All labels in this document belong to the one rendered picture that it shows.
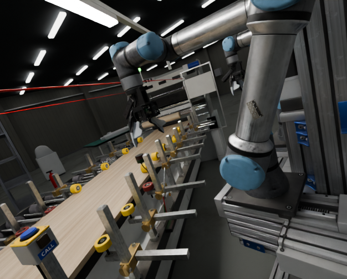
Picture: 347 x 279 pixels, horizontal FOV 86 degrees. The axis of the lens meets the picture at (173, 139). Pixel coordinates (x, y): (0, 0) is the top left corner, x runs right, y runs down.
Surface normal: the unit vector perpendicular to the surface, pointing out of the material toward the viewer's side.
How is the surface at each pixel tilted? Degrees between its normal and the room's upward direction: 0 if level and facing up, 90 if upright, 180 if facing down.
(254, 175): 97
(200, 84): 90
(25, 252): 90
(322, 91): 90
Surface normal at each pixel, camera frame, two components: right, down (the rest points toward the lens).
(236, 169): -0.55, 0.49
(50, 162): 0.64, -0.03
